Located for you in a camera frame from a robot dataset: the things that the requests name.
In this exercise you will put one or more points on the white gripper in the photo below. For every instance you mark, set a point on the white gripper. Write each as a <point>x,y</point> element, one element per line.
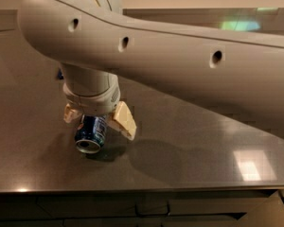
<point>92,105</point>

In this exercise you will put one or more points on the blue pepsi can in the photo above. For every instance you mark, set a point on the blue pepsi can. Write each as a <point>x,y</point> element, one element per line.
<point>91,133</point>

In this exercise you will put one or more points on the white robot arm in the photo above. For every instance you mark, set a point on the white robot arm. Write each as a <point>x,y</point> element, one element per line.
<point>238,74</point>

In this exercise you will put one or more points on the blue rxbar wrapper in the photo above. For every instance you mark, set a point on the blue rxbar wrapper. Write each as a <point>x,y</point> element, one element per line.
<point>59,75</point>

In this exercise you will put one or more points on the dark cabinet drawer front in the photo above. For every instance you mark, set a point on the dark cabinet drawer front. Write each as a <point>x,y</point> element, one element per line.
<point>131,209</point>

